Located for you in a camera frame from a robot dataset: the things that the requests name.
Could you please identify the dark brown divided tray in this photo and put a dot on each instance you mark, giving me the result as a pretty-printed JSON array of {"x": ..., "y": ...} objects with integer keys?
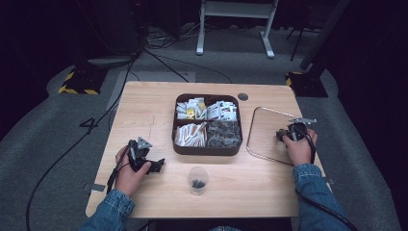
[{"x": 207, "y": 120}]

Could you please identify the pile of brown stick packets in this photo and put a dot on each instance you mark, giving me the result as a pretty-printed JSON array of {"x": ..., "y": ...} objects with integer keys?
[{"x": 191, "y": 135}]

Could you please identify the pile of dark grey packets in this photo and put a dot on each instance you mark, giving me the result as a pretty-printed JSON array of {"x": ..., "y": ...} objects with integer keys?
[{"x": 224, "y": 134}]

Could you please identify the grey round table grommet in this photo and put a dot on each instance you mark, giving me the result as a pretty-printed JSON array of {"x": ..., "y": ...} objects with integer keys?
[{"x": 242, "y": 96}]

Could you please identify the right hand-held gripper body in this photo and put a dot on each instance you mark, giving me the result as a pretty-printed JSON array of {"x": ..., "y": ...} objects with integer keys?
[{"x": 300, "y": 128}]

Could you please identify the white metal stand frame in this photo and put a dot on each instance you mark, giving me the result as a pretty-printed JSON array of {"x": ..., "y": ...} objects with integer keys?
[{"x": 235, "y": 9}]

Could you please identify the yellow black striped stand base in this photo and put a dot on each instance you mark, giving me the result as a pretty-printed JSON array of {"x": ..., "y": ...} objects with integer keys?
[
  {"x": 83, "y": 82},
  {"x": 308, "y": 85}
]

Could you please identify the grey metal table bracket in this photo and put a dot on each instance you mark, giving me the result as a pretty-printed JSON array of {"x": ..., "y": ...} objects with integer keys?
[
  {"x": 95, "y": 187},
  {"x": 329, "y": 180}
]

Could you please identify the clear plastic cup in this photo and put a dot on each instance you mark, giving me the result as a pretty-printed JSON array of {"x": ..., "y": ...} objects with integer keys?
[{"x": 198, "y": 179}]

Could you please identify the grey slanted metal pole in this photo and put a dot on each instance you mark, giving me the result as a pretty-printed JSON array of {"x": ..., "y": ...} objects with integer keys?
[{"x": 324, "y": 35}]

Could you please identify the dark grey tea bag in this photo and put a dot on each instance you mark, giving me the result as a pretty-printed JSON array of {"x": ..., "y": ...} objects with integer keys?
[{"x": 198, "y": 184}]

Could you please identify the person's right hand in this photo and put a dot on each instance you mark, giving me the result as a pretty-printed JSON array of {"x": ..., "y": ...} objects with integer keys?
[{"x": 300, "y": 152}]

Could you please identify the wooden tray with metal rim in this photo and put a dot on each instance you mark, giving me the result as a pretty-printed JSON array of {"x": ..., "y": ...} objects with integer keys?
[{"x": 266, "y": 138}]

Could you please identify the pile of white printed packets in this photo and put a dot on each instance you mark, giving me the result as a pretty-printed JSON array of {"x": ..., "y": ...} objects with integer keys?
[{"x": 222, "y": 110}]

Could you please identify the pile of white yellow packets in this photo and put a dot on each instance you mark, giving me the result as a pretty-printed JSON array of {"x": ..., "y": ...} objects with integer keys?
[{"x": 191, "y": 109}]

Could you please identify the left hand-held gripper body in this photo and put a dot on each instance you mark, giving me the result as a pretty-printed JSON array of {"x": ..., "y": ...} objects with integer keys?
[{"x": 138, "y": 154}]

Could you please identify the black tripod stand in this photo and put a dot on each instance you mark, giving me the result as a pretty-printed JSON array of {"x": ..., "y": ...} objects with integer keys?
[{"x": 298, "y": 41}]

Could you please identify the person's left hand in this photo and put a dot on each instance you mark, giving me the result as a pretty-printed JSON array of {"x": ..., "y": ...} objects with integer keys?
[{"x": 128, "y": 179}]

